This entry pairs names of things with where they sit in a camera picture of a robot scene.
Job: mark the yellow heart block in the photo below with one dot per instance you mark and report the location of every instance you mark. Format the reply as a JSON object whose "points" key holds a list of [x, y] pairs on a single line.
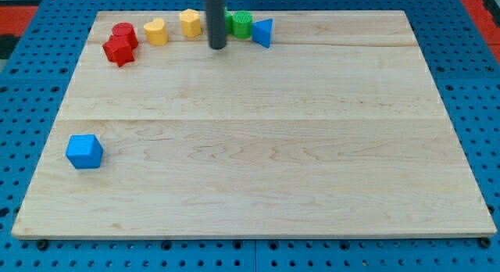
{"points": [[155, 32]]}

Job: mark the yellow pentagon block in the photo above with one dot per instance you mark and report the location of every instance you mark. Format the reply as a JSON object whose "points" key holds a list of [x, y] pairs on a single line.
{"points": [[190, 23]]}

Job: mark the blue triangle block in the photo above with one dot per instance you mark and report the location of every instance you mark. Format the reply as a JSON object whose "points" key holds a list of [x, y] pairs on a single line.
{"points": [[262, 32]]}

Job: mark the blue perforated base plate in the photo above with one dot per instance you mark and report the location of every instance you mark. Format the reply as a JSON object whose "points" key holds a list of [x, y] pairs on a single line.
{"points": [[37, 74]]}

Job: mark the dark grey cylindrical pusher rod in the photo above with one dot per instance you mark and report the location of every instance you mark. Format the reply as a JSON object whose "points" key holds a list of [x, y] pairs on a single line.
{"points": [[216, 24]]}

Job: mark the green block behind rod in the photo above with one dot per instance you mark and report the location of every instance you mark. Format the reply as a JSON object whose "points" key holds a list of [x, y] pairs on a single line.
{"points": [[228, 21]]}

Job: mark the blue cube block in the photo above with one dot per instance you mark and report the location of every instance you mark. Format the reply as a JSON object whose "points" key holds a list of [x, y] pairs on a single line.
{"points": [[84, 151]]}

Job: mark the red cylinder block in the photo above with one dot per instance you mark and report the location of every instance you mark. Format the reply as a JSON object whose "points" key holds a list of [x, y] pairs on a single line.
{"points": [[126, 31]]}

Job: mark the light wooden board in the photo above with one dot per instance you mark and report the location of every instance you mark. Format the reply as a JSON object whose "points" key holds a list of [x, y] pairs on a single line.
{"points": [[336, 131]]}

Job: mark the green cylinder block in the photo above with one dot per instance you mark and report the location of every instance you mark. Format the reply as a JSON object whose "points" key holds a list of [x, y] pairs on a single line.
{"points": [[242, 24]]}

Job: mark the red star block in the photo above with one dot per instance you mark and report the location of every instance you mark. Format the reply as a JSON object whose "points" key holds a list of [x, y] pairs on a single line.
{"points": [[118, 50]]}

